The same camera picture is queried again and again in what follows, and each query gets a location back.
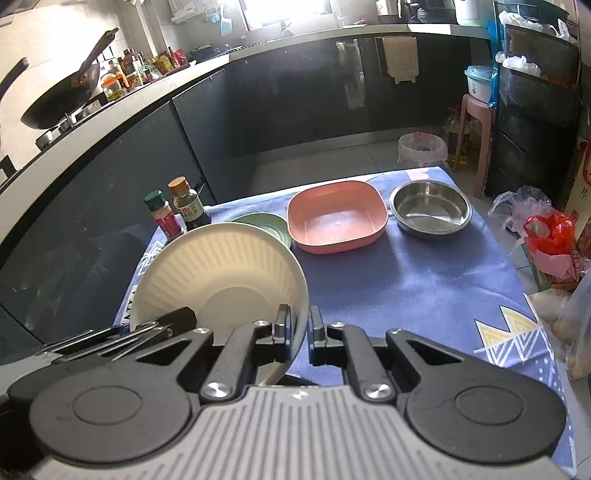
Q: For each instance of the yellow oil bottle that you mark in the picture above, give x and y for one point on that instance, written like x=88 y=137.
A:
x=455 y=138

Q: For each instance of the red plastic bag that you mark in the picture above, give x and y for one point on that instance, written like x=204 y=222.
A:
x=551 y=235

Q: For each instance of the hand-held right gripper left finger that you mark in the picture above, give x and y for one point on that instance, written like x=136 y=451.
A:
x=282 y=330

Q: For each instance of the pink plastic stool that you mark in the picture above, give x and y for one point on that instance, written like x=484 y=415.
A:
x=475 y=108

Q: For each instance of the red printed cardboard box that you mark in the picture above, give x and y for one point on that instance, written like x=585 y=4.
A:
x=579 y=184

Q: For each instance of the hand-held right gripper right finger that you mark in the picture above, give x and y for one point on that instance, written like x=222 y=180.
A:
x=315 y=332

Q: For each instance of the blue hanging bag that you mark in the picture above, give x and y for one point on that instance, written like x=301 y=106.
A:
x=494 y=60

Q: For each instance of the blue patterned tablecloth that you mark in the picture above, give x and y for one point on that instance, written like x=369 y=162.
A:
x=415 y=286

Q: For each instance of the stainless steel bowl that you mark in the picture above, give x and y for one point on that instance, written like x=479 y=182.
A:
x=429 y=210

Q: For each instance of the clear bag of buns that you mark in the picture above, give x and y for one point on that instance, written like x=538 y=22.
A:
x=570 y=323

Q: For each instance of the black drawer cabinet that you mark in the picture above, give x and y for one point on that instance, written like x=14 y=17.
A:
x=535 y=115

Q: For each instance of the clear plastic bag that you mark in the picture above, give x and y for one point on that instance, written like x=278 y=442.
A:
x=512 y=203

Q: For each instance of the green bowl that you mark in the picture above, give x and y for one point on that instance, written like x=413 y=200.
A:
x=264 y=221

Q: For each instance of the pink square plate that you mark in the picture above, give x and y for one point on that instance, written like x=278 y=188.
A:
x=337 y=226

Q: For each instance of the white container with blue lid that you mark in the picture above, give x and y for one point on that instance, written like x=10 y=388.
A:
x=479 y=85

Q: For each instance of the white ribbed bowl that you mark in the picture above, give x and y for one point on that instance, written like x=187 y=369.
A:
x=221 y=267

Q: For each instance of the trash bin with white bag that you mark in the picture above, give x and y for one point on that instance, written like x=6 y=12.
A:
x=422 y=150

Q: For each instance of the red green-capped spice bottle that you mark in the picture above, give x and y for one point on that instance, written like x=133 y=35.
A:
x=166 y=221

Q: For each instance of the dark kitchen counter cabinets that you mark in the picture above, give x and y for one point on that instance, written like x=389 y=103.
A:
x=277 y=92

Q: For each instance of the row of condiment bottles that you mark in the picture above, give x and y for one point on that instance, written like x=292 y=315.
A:
x=138 y=71

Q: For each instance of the white plastic bag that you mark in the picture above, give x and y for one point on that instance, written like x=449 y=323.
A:
x=519 y=63
x=531 y=23

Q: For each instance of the black wok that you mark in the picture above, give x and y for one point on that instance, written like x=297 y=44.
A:
x=60 y=99

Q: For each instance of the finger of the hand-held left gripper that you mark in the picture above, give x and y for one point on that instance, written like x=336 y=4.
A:
x=115 y=341
x=175 y=318

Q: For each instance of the pink plastic bag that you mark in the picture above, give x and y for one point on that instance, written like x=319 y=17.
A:
x=561 y=267

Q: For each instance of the gas stove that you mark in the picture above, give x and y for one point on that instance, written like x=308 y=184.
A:
x=69 y=122

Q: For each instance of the brown-capped soy sauce bottle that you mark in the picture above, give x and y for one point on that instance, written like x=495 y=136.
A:
x=190 y=210

